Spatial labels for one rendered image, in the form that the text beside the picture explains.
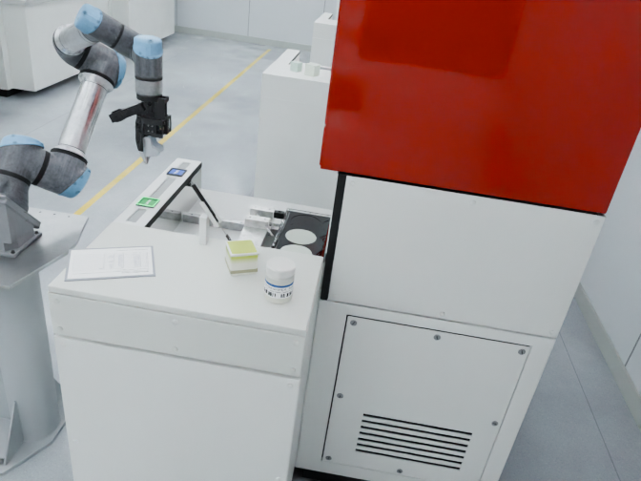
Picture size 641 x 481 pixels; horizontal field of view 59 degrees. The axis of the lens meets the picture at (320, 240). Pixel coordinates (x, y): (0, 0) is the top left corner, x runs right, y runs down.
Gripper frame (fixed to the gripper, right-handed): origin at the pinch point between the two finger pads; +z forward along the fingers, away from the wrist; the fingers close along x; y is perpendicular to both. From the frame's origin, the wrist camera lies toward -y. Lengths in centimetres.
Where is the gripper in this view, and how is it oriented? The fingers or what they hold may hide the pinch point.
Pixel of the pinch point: (144, 158)
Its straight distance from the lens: 178.5
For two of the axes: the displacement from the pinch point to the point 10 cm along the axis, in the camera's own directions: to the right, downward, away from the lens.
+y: 9.9, 1.6, -0.5
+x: 1.2, -4.7, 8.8
